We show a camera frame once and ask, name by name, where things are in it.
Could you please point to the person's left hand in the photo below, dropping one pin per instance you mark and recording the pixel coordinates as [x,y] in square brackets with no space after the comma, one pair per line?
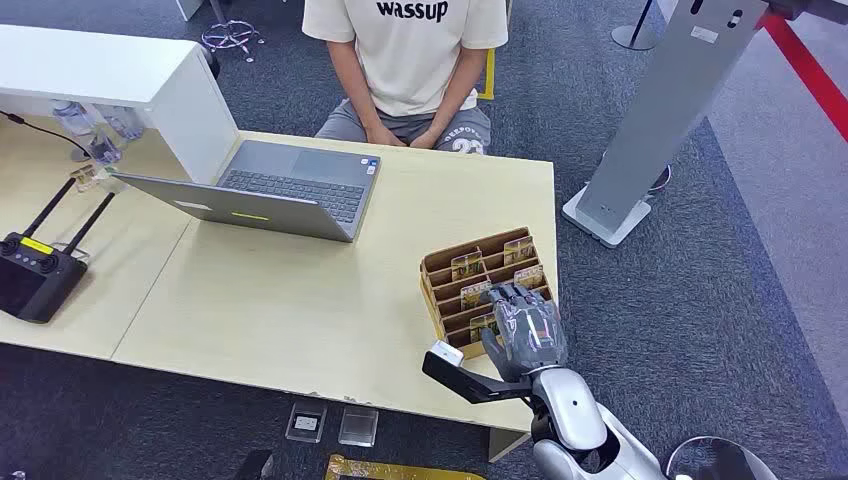
[425,139]

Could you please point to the person's right hand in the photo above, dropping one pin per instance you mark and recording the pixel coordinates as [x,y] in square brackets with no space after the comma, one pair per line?
[384,136]

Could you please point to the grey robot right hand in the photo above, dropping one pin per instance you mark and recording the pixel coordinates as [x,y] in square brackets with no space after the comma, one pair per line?
[530,331]

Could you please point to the person's right forearm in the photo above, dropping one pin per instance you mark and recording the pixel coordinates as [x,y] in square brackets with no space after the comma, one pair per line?
[354,86]

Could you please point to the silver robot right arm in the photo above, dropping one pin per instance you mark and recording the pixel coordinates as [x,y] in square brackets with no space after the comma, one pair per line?
[573,404]

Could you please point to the person's left forearm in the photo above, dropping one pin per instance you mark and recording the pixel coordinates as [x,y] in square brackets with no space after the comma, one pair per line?
[457,86]

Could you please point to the gold printed card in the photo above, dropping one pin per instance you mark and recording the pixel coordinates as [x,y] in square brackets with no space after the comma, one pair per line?
[467,264]
[474,294]
[529,276]
[483,326]
[519,250]

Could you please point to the person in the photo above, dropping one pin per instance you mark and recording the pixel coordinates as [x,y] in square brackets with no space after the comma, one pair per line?
[404,60]

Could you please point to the cardboard card holder box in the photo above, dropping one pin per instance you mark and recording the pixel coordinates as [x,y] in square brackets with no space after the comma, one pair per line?
[450,285]

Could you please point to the yellow floor tape marking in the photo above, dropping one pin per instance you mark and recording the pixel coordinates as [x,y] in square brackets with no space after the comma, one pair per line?
[489,74]

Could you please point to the grey open laptop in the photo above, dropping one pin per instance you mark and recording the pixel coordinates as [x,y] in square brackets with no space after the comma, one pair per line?
[291,192]

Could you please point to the chrome chair base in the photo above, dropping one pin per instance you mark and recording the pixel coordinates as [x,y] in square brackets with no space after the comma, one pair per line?
[230,34]

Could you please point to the clear floor box cover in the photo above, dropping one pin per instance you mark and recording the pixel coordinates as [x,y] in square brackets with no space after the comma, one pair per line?
[358,426]

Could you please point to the yellow floor tape strip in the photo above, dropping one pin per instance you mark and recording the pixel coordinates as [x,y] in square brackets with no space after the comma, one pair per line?
[391,470]

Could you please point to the silver kiosk stand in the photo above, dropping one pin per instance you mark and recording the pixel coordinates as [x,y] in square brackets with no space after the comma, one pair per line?
[662,119]

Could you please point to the floor power socket box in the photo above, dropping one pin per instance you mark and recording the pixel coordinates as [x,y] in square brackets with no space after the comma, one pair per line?
[306,421]

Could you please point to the white desk riser shelf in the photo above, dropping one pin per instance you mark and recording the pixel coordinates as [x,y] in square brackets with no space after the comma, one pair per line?
[132,79]

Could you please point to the clear plastic bottle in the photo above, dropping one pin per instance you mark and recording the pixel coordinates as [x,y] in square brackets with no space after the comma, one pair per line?
[103,147]
[123,122]
[73,118]

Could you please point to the black remote controller with antennas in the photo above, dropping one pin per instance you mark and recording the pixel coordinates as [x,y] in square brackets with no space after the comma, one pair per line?
[36,272]

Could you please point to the red barrier belt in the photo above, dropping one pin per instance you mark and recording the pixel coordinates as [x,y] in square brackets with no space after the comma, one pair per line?
[805,66]

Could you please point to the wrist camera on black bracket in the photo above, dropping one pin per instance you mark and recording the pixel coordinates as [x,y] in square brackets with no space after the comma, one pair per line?
[464,381]

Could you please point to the stanchion post with round base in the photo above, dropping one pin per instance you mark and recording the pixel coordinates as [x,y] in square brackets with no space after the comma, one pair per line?
[634,33]

